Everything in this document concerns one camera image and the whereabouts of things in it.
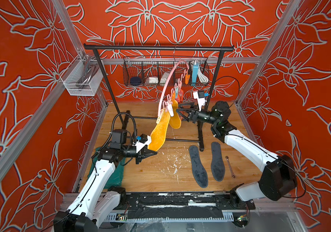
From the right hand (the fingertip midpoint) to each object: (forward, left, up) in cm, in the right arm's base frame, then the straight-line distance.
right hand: (176, 110), depth 66 cm
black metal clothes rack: (+25, +38, -34) cm, 57 cm away
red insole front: (+16, -3, -5) cm, 17 cm away
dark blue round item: (+36, +26, -9) cm, 45 cm away
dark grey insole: (-15, -15, -36) cm, 42 cm away
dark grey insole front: (-12, -27, -37) cm, 47 cm away
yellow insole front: (-8, +8, -9) cm, 15 cm away
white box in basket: (+28, +13, -3) cm, 31 cm away
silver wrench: (-17, -34, -37) cm, 53 cm away
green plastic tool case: (-22, +31, -31) cm, 49 cm away
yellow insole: (+7, -1, -17) cm, 18 cm away
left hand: (-12, +10, -16) cm, 23 cm away
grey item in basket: (+31, +7, -4) cm, 32 cm away
